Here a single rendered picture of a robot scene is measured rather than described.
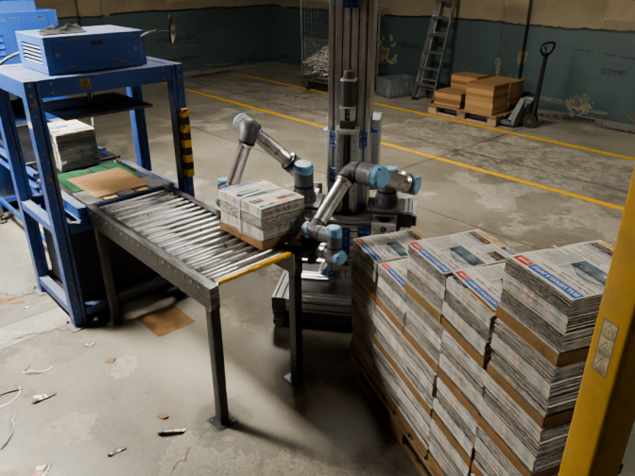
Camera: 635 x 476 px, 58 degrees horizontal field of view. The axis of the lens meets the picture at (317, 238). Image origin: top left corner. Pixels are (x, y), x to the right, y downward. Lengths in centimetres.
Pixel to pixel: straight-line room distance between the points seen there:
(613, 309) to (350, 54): 241
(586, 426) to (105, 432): 235
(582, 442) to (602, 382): 18
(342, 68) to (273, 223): 104
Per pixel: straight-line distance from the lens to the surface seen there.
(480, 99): 889
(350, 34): 337
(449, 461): 256
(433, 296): 232
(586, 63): 931
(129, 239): 324
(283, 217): 291
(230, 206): 304
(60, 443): 323
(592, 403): 144
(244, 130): 325
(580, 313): 175
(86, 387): 351
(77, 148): 443
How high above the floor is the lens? 210
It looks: 25 degrees down
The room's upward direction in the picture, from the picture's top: straight up
